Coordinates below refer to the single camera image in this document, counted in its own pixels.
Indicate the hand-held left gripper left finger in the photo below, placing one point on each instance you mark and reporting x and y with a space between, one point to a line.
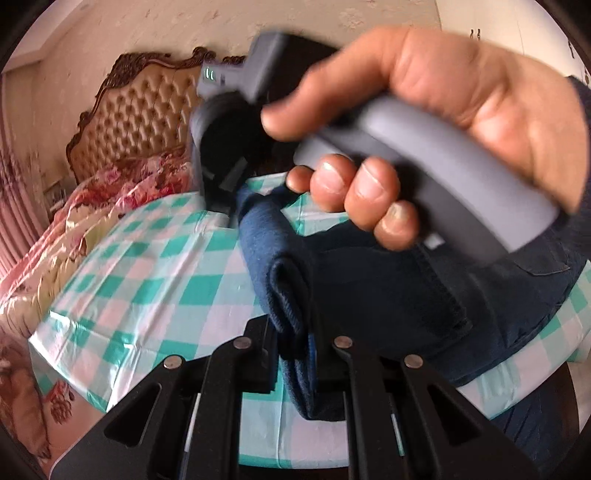
261 355

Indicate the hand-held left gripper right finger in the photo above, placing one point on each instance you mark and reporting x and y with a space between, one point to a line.
330 369

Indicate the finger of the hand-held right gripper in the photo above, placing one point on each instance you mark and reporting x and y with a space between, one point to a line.
228 184

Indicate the dark blue pants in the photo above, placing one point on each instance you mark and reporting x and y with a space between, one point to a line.
281 258

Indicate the person's right forearm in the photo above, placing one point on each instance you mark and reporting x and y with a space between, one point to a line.
584 101

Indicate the person's right hand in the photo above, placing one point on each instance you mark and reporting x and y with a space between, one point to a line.
471 78

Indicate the tan tufted headboard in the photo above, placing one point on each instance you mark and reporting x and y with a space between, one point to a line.
138 110

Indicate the person's denim jacket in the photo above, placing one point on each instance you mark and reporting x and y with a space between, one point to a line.
521 286

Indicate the teal white checkered tablecloth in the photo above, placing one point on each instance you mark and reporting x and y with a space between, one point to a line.
152 277

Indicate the pink floral quilt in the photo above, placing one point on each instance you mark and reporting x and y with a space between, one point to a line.
87 217

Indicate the white wardrobe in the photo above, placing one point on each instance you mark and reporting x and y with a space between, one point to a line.
508 32

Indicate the pink curtain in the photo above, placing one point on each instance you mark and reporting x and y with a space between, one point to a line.
18 194

